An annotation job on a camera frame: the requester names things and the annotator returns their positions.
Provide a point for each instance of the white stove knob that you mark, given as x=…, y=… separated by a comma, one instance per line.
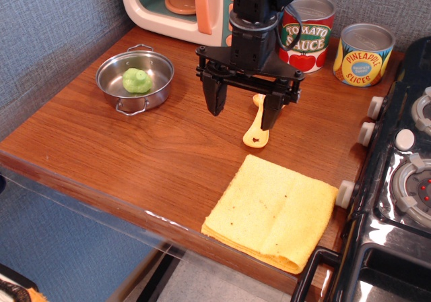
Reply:
x=365, y=134
x=345, y=193
x=375, y=107

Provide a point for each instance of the green toy vegetable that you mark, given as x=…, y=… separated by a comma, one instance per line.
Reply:
x=136, y=81

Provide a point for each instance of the white round stove button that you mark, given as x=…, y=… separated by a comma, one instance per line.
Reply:
x=404, y=140

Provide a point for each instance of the pineapple slices can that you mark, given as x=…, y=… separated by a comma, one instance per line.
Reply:
x=363, y=54

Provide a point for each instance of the small steel pot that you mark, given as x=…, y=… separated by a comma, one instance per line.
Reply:
x=158, y=67

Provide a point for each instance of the tomato sauce can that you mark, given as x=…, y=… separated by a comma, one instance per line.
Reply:
x=305, y=32

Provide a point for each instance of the black orange object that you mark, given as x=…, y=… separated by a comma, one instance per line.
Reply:
x=17, y=288

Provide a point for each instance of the yellow dish brush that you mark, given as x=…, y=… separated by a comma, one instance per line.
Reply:
x=255, y=137

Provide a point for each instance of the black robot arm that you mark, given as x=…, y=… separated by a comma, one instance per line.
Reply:
x=259, y=11

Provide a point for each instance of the toy microwave oven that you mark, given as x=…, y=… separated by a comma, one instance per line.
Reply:
x=203, y=22

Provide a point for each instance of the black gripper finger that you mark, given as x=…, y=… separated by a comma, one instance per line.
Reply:
x=215, y=92
x=272, y=106

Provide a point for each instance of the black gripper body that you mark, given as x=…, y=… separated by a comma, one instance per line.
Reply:
x=251, y=61

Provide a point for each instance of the yellow towel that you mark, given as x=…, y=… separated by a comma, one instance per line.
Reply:
x=272, y=213

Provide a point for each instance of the black toy stove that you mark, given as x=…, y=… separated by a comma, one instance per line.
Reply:
x=385, y=255

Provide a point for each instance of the grey stove burner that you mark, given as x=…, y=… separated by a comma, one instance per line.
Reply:
x=421, y=122
x=410, y=186

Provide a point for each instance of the orange microwave plate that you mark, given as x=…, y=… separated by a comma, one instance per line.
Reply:
x=181, y=7

